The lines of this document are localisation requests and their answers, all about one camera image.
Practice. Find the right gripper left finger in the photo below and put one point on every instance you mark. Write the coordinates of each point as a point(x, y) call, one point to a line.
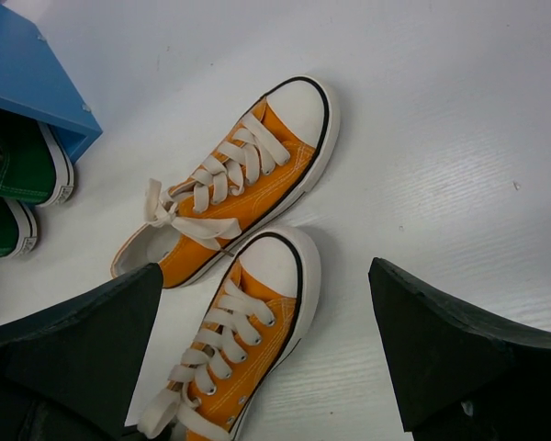
point(69, 372)

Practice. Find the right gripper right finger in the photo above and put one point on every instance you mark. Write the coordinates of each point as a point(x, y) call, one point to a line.
point(459, 372)

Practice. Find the green sneaker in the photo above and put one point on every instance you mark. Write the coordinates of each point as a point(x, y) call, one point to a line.
point(19, 229)
point(34, 168)

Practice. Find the orange sneaker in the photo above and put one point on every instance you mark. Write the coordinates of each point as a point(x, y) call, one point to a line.
point(273, 155)
point(263, 307)

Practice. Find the blue yellow shoe shelf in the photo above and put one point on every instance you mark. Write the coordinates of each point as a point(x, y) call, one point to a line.
point(34, 84)

